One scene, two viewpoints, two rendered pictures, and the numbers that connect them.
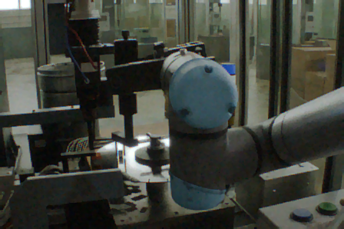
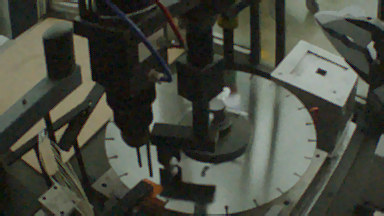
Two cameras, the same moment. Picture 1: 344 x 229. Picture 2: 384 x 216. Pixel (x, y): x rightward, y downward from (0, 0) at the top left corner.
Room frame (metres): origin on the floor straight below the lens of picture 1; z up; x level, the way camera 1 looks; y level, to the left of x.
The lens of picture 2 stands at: (0.49, 0.41, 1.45)
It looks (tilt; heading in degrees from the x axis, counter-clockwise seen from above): 38 degrees down; 322
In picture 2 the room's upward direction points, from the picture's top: 2 degrees counter-clockwise
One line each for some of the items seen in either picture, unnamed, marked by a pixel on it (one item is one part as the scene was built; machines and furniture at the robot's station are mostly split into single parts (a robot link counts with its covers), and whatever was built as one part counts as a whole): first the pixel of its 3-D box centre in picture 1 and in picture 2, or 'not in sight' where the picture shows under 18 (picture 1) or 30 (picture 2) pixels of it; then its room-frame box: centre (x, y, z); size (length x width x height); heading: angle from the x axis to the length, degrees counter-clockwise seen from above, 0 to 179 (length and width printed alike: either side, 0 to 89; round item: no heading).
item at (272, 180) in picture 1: (273, 187); (318, 99); (0.96, -0.30, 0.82); 0.18 x 0.18 x 0.15; 16
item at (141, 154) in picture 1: (155, 151); (215, 126); (0.93, 0.03, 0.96); 0.11 x 0.11 x 0.03
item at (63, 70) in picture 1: (73, 104); not in sight; (1.61, 0.42, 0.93); 0.31 x 0.31 x 0.36
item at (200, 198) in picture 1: (208, 161); not in sight; (0.47, -0.05, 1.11); 0.11 x 0.08 x 0.11; 117
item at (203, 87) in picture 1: (198, 91); not in sight; (0.46, -0.04, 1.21); 0.11 x 0.08 x 0.09; 7
